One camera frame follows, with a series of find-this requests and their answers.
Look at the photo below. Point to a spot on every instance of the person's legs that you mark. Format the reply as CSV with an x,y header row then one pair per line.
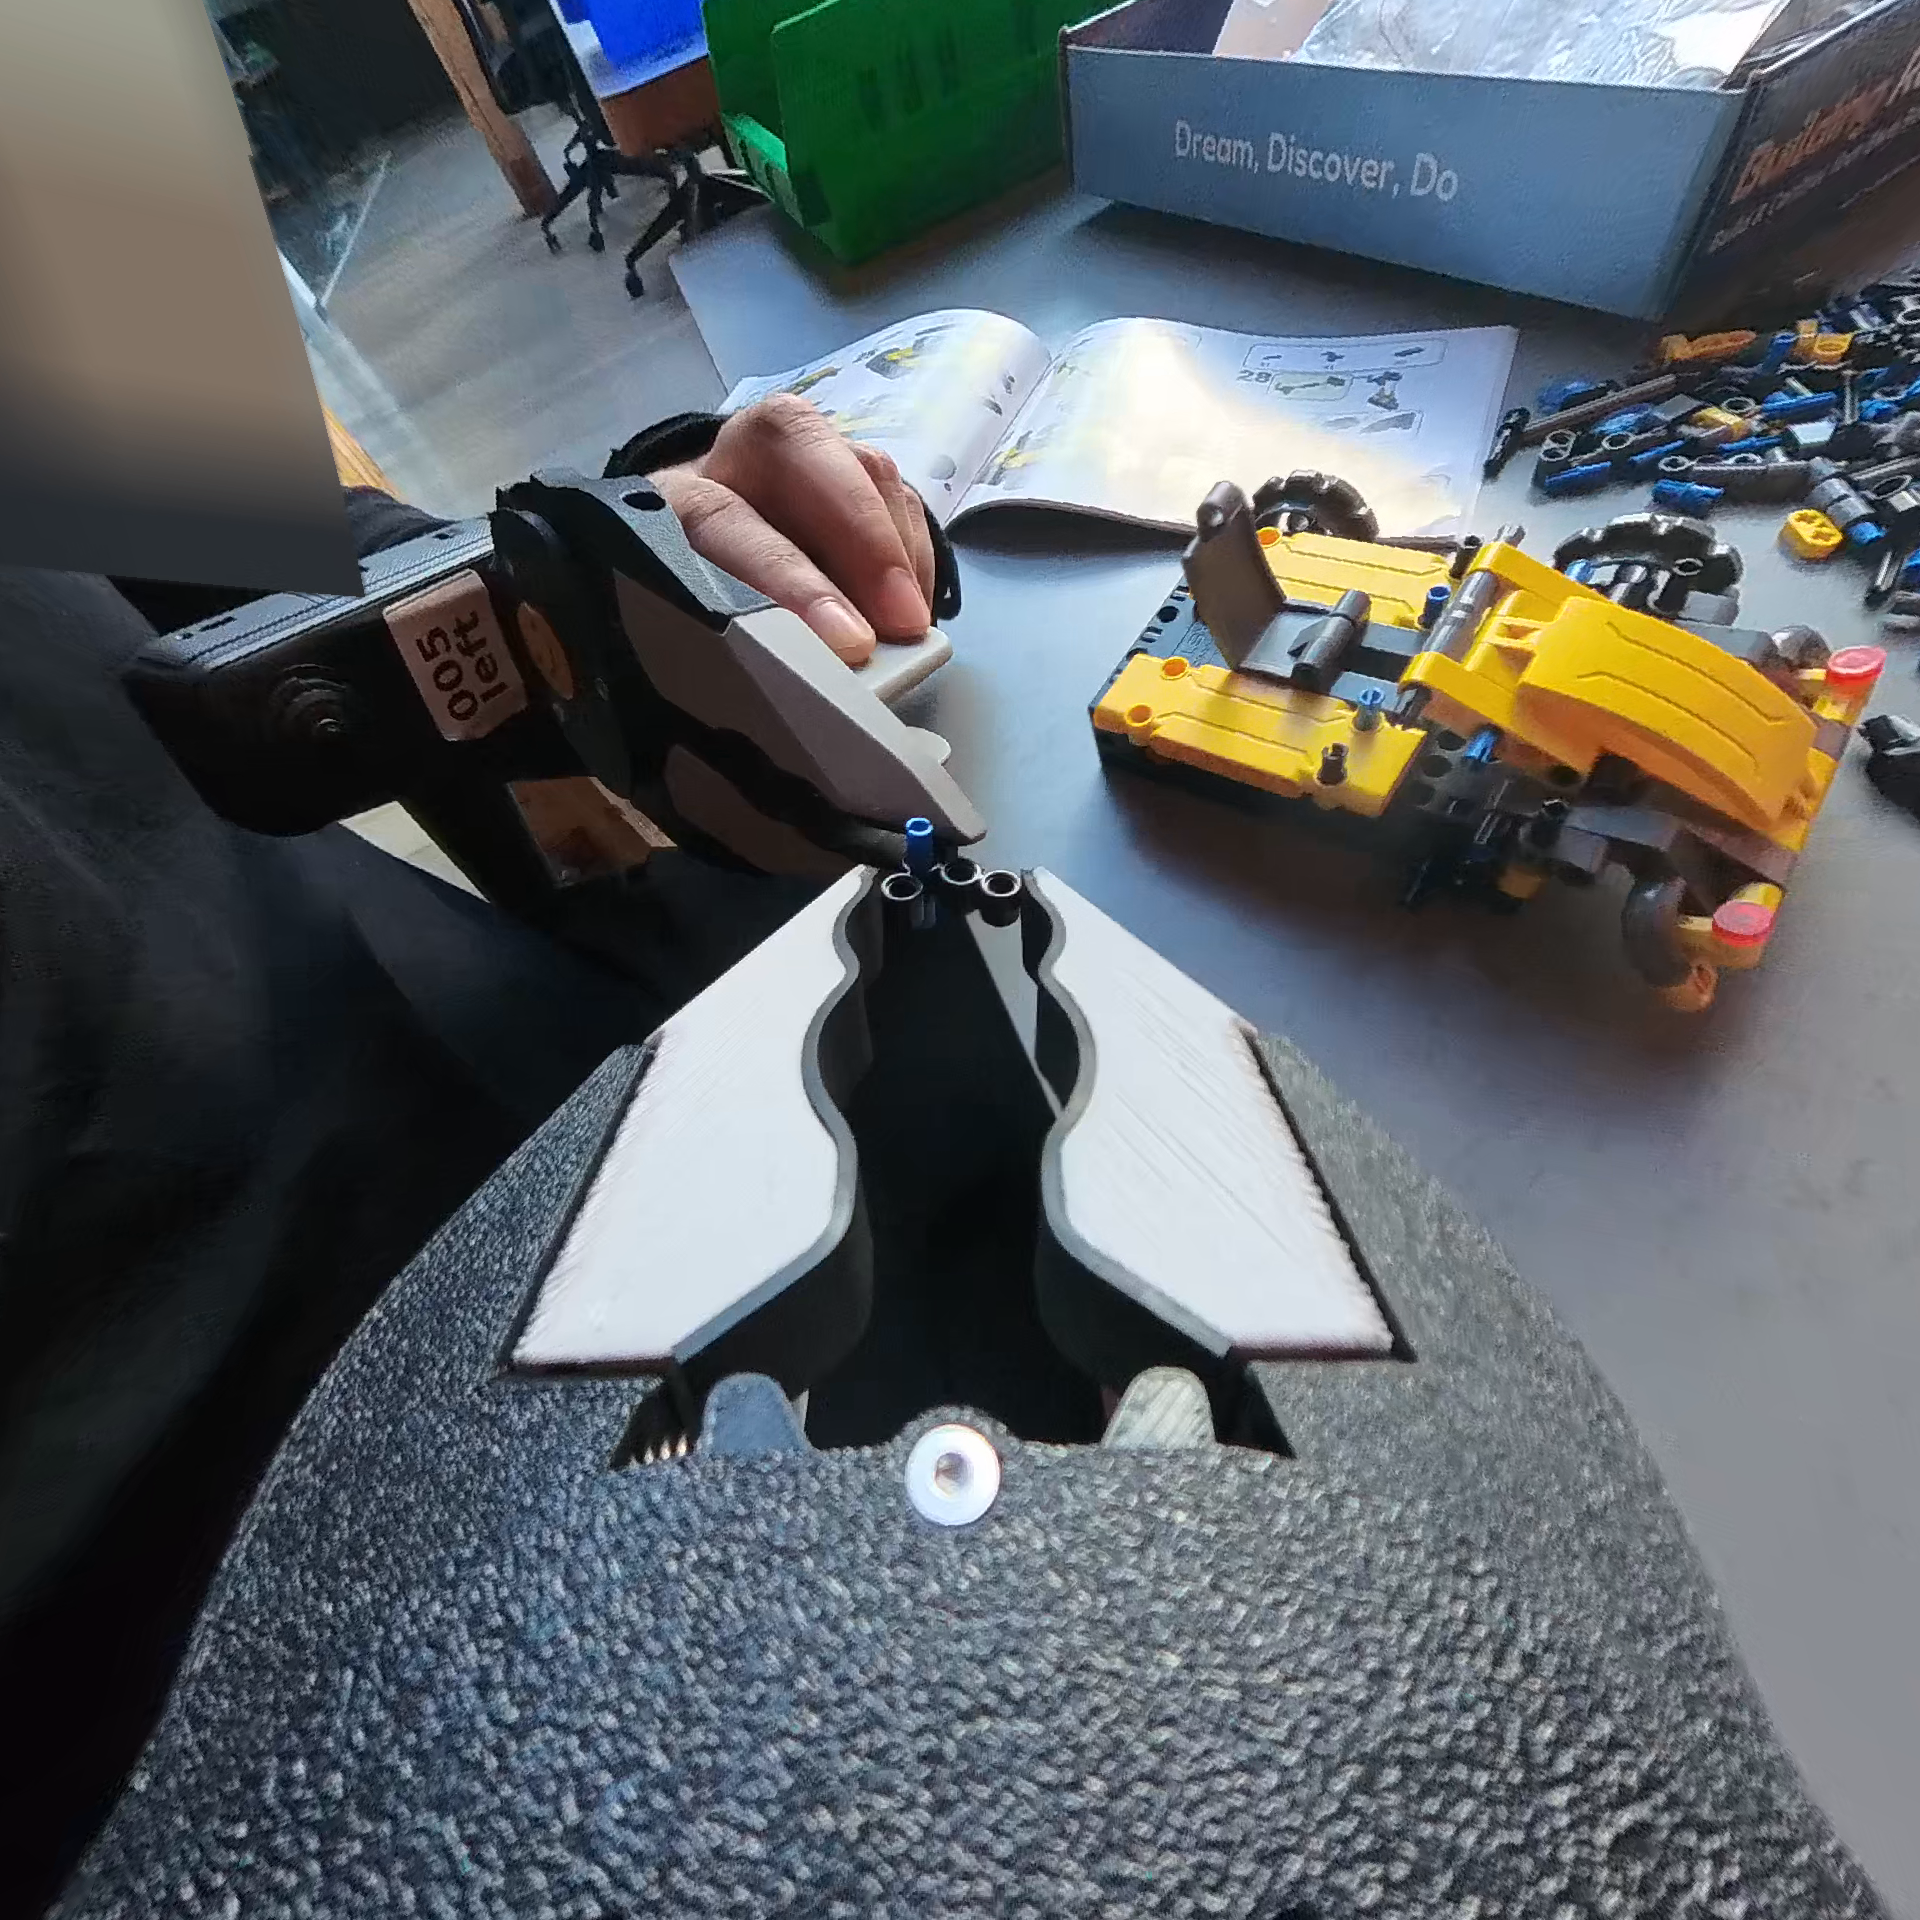
x,y
212,1202

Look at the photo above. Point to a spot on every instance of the blue toy box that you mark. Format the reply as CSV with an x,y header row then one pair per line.
x,y
1352,166

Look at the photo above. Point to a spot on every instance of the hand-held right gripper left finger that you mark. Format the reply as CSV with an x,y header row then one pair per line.
x,y
692,1187

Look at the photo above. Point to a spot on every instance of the blue brick pin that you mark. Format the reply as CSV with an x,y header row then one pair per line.
x,y
920,838

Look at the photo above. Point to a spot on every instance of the yellow toy brick vehicle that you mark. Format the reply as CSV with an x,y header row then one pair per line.
x,y
1563,676

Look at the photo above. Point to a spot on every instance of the black office chair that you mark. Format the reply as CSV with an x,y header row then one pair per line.
x,y
615,166

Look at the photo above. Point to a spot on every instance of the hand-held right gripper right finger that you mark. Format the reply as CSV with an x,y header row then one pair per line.
x,y
1200,1172

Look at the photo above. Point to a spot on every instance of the pile of loose toy bricks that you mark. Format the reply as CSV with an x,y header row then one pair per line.
x,y
1710,452

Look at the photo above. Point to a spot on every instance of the person's left hand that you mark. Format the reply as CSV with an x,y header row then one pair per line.
x,y
796,511

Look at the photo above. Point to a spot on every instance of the green plastic bin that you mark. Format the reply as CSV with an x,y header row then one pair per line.
x,y
902,122

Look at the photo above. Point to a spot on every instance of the black brick connector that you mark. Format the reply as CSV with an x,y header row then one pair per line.
x,y
960,886

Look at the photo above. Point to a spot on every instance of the clear plastic bags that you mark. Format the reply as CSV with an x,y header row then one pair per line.
x,y
1532,37

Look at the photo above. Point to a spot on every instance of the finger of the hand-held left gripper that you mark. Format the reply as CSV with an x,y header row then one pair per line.
x,y
871,722
766,812

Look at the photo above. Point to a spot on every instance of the building instruction booklet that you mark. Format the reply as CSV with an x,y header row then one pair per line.
x,y
1200,421

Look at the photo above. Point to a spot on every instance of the grey desk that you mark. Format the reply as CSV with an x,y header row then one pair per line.
x,y
1563,1202

